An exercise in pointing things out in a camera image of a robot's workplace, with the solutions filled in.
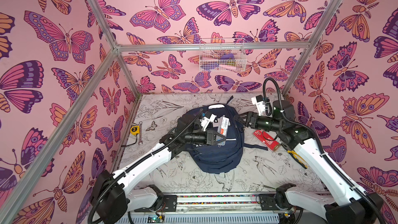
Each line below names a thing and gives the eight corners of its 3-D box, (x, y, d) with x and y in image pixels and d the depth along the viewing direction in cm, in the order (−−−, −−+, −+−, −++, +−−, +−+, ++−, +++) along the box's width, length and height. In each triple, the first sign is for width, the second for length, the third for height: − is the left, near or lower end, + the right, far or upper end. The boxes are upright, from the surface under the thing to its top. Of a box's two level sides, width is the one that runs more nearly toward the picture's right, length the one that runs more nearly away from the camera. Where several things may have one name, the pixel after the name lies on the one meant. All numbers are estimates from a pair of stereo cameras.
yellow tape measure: (131, 135, 101) (129, 132, 98) (133, 128, 104) (131, 125, 101) (139, 135, 101) (137, 132, 98) (141, 128, 104) (140, 125, 101)
